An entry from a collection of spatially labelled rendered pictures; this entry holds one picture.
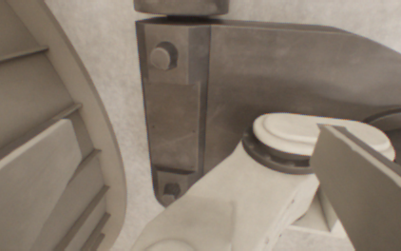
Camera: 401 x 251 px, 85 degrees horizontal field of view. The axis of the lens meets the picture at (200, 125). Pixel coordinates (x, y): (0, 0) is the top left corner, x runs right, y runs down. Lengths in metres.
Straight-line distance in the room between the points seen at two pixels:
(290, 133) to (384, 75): 0.23
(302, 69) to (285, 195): 0.25
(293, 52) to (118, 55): 0.49
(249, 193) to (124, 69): 0.55
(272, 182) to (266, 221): 0.07
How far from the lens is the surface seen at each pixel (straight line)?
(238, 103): 0.49
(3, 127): 0.72
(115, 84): 0.77
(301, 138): 0.36
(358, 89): 0.52
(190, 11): 0.43
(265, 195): 0.31
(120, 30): 0.71
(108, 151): 0.90
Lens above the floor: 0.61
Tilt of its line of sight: 58 degrees down
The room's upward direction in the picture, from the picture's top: 159 degrees counter-clockwise
